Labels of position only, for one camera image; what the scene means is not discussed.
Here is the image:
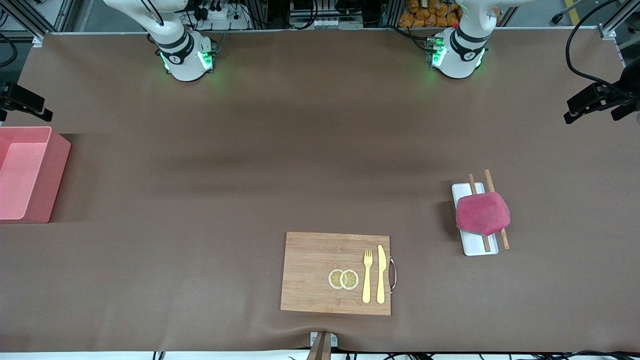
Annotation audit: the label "bamboo cutting board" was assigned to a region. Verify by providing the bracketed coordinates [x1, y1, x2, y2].
[280, 231, 392, 317]

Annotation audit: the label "white rectangular tray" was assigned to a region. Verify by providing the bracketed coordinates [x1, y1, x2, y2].
[451, 182, 500, 257]

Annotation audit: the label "yellow plastic knife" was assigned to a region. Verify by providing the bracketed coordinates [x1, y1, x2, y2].
[376, 244, 387, 305]

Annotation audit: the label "brown table cover mat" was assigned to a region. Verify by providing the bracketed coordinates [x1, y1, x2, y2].
[0, 27, 640, 354]

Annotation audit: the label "lemon slice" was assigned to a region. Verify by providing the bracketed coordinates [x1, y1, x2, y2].
[339, 269, 360, 291]

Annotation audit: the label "orange snack packs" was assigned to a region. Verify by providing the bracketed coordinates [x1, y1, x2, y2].
[398, 0, 463, 29]

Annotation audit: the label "aluminium frame post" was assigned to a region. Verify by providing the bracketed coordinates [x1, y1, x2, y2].
[0, 0, 48, 48]
[597, 0, 640, 42]

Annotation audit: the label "pink plastic bin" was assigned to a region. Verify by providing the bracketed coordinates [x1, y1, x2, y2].
[0, 126, 72, 224]

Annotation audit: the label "red cloth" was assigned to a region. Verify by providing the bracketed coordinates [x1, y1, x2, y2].
[455, 192, 512, 238]

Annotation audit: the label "wooden camera bracket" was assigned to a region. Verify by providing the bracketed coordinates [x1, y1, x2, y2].
[306, 331, 339, 360]

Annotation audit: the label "white power strip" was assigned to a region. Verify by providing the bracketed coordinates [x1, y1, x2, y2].
[192, 0, 252, 31]

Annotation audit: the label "yellow plastic fork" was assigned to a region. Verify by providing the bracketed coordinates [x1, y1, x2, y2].
[362, 249, 374, 304]

